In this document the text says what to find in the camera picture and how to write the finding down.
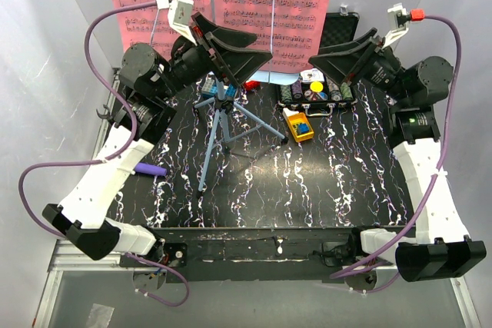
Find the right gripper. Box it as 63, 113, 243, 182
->
307, 27, 409, 104

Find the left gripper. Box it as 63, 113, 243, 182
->
156, 14, 273, 102

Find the light blue music stand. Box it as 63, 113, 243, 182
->
194, 0, 301, 198

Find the black microphone stand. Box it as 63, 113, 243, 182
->
96, 104, 115, 125

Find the purple toy microphone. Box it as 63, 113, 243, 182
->
135, 163, 168, 177

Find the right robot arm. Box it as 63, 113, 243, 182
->
309, 28, 487, 282

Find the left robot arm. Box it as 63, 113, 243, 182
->
42, 12, 272, 267

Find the white card deck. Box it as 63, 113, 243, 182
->
300, 68, 324, 84

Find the red toy brick block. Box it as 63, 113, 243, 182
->
243, 80, 261, 91

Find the yellow round chip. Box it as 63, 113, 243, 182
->
310, 81, 324, 93

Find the blue toy brick block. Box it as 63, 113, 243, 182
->
201, 76, 239, 99

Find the black poker chip case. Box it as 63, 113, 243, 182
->
274, 12, 359, 110

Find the yellow toy bin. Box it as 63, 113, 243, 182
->
282, 108, 314, 143

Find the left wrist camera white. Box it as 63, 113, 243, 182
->
168, 0, 197, 45

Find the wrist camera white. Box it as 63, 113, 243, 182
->
383, 3, 411, 48
168, 0, 197, 45

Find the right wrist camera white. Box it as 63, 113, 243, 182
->
383, 3, 411, 48

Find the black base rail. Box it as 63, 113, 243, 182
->
115, 227, 389, 285

